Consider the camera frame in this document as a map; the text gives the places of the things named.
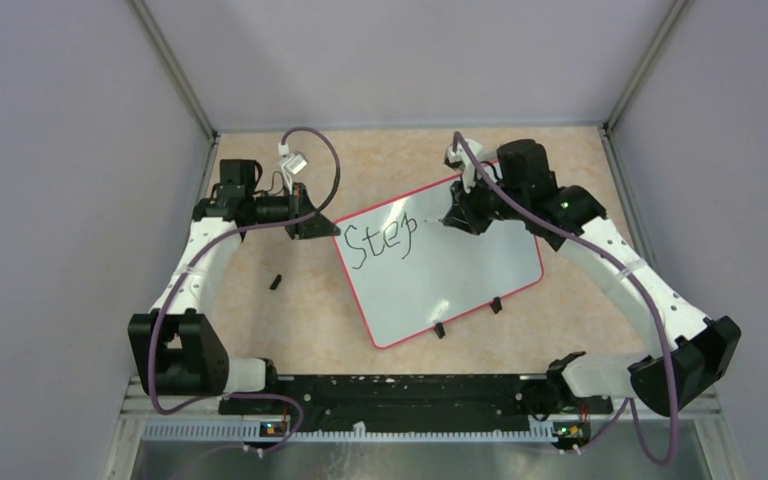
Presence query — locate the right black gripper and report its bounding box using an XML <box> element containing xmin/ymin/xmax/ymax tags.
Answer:
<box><xmin>445</xmin><ymin>166</ymin><xmax>527</xmax><ymax>236</ymax></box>

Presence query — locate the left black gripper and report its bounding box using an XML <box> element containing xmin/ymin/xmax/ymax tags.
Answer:
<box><xmin>247</xmin><ymin>181</ymin><xmax>340</xmax><ymax>239</ymax></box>

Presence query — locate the black marker cap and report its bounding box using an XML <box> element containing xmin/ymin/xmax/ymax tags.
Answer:
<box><xmin>269</xmin><ymin>274</ymin><xmax>283</xmax><ymax>291</ymax></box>

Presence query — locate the pink framed whiteboard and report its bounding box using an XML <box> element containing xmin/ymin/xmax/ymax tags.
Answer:
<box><xmin>334</xmin><ymin>176</ymin><xmax>544</xmax><ymax>349</ymax></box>

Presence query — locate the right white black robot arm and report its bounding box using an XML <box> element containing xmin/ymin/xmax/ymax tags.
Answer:
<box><xmin>442</xmin><ymin>135</ymin><xmax>741</xmax><ymax>417</ymax></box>

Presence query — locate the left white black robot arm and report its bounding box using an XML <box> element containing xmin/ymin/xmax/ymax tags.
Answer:
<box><xmin>128</xmin><ymin>152</ymin><xmax>340</xmax><ymax>414</ymax></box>

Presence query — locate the black whiteboard foot clip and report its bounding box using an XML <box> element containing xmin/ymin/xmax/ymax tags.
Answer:
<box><xmin>490</xmin><ymin>297</ymin><xmax>503</xmax><ymax>314</ymax></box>
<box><xmin>433</xmin><ymin>322</ymin><xmax>446</xmax><ymax>339</ymax></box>

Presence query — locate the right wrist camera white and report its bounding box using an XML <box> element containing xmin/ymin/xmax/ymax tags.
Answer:
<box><xmin>444</xmin><ymin>139</ymin><xmax>493</xmax><ymax>193</ymax></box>

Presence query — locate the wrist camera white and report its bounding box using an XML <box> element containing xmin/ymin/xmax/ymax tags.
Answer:
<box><xmin>278</xmin><ymin>143</ymin><xmax>308</xmax><ymax>190</ymax></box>
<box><xmin>444</xmin><ymin>139</ymin><xmax>493</xmax><ymax>193</ymax></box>

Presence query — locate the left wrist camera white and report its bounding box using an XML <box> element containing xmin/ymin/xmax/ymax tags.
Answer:
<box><xmin>278</xmin><ymin>143</ymin><xmax>308</xmax><ymax>190</ymax></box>

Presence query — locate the white slotted cable duct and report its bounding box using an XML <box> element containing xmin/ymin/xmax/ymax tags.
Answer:
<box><xmin>142</xmin><ymin>420</ymin><xmax>558</xmax><ymax>443</ymax></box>

